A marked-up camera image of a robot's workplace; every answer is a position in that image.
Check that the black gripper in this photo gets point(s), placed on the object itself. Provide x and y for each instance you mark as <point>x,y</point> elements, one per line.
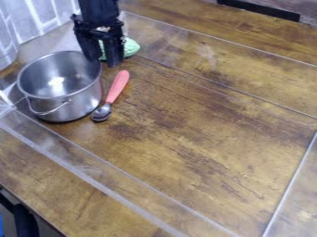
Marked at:
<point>97,21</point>

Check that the silver metal pot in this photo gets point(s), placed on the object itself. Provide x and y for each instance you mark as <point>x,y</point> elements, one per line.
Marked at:
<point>62,86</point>

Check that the black bar at back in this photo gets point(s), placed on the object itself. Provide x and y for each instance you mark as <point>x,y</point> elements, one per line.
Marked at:
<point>264,10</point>

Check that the black table leg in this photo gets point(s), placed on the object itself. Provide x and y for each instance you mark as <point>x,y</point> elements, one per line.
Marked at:
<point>26,223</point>

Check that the red handled metal spoon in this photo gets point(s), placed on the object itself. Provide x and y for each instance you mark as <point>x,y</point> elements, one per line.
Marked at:
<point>102,112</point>

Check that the clear acrylic tray wall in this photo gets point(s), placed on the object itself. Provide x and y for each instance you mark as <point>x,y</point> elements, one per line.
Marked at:
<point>206,155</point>

